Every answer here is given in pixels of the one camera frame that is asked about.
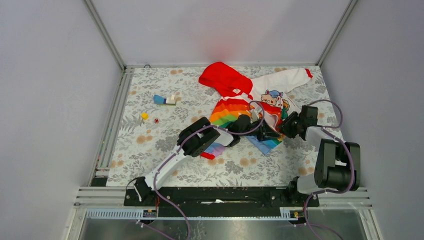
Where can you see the small yellow cube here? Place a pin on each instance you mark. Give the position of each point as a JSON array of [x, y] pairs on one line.
[[144, 116]]

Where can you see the floral patterned table mat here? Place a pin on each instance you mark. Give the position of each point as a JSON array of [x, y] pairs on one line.
[[141, 145]]

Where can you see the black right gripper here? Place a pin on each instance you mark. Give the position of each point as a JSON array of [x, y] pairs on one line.
[[285, 124]]

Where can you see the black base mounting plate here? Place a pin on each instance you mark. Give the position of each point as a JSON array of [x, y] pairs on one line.
[[255, 202]]

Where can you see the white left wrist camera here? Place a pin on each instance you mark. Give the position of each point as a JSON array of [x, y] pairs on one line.
[[255, 114]]

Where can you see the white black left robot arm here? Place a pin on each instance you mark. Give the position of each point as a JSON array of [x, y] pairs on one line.
[[194, 140]]

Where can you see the rainbow red white kids jacket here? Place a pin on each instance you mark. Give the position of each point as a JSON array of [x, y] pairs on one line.
[[239, 93]]

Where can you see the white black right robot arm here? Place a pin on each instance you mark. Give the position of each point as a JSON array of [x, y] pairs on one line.
[[338, 163]]

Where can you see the blue white toy block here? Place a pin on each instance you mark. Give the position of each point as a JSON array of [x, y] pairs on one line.
[[168, 101]]

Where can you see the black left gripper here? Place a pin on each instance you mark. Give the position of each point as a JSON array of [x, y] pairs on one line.
[[264, 133]]

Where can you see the aluminium frame rails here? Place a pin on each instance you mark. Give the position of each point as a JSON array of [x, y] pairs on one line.
[[79, 214]]

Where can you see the grey slotted cable duct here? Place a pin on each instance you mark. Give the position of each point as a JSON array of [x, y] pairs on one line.
[[121, 214]]

